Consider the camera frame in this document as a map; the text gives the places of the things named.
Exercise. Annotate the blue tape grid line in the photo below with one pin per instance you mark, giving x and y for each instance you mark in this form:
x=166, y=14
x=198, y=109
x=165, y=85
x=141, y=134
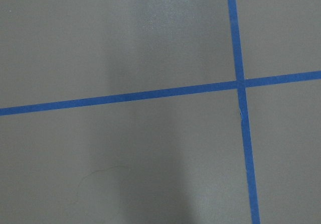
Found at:
x=160, y=93
x=243, y=106

